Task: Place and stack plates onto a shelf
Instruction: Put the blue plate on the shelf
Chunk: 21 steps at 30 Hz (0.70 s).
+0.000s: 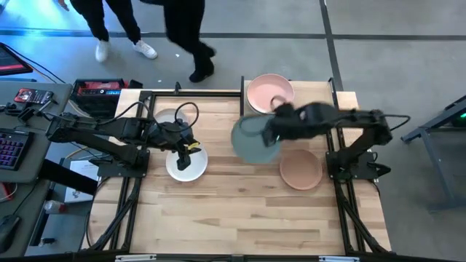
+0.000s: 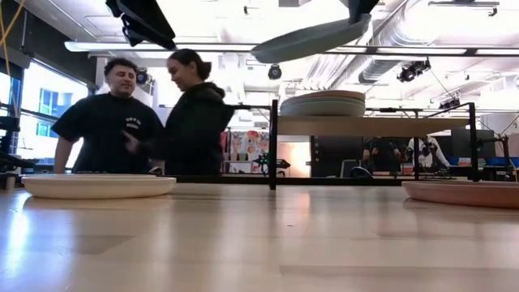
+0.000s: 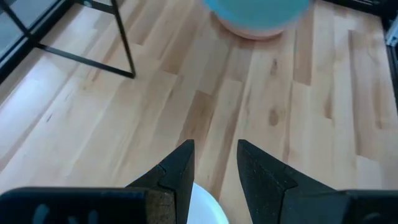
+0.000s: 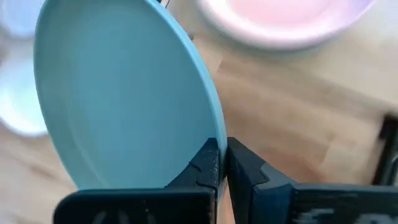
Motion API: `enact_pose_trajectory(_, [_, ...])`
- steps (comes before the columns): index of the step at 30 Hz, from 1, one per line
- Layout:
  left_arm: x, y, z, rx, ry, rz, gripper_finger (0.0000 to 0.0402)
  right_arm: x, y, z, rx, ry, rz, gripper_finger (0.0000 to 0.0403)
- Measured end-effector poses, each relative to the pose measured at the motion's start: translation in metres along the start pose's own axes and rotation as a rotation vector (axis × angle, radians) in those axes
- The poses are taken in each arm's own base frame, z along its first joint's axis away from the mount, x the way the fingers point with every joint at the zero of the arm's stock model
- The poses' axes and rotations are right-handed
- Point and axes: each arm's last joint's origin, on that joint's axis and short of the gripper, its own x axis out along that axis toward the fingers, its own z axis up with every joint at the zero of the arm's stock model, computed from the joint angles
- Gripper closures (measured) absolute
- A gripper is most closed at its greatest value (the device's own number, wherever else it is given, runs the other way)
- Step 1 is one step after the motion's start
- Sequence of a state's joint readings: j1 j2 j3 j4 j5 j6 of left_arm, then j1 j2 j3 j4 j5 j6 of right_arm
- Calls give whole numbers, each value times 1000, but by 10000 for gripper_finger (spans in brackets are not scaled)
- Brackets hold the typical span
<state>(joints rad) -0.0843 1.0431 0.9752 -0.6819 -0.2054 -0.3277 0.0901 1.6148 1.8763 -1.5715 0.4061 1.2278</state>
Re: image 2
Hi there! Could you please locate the teal green plate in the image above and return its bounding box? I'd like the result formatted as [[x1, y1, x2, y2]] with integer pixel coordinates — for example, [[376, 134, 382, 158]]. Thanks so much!
[[250, 13, 373, 65]]

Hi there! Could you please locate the silver ventilation duct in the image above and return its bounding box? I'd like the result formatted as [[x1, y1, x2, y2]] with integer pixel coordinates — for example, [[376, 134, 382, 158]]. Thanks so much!
[[356, 0, 431, 84]]

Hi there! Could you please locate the person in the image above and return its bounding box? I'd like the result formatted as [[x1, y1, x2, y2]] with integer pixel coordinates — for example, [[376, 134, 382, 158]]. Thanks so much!
[[121, 47, 236, 177], [362, 137, 403, 175], [50, 56, 165, 176], [406, 135, 452, 171]]

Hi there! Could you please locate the floral poster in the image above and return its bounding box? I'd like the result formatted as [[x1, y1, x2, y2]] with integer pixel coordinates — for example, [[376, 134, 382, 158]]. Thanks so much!
[[221, 130, 271, 174]]

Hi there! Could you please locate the black perforated panel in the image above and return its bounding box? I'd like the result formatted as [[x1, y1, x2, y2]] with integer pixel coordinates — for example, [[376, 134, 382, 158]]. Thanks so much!
[[310, 135, 365, 178]]

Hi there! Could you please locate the pale green plate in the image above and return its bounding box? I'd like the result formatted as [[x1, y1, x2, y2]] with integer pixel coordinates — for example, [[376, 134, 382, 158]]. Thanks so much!
[[279, 96, 367, 118]]

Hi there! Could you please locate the off-white plate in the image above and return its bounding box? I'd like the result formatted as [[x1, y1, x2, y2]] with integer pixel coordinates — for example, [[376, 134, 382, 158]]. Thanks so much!
[[22, 174, 178, 200]]

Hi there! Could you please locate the terracotta pink plate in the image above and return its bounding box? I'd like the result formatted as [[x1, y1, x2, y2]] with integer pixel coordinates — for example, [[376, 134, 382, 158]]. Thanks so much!
[[401, 180, 519, 210]]

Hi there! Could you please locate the large window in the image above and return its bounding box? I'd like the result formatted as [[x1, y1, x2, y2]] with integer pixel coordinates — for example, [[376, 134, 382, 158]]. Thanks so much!
[[0, 60, 89, 171]]

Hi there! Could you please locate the long ceiling light bar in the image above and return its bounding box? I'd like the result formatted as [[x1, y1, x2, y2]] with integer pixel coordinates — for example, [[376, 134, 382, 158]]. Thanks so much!
[[63, 40, 519, 57]]

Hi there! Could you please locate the black ceiling track rail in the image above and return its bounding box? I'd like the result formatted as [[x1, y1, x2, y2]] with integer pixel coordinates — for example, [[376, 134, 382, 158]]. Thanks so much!
[[427, 0, 500, 18]]

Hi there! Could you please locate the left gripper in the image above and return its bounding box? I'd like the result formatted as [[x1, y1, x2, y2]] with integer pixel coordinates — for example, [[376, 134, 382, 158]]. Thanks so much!
[[105, 0, 177, 51]]

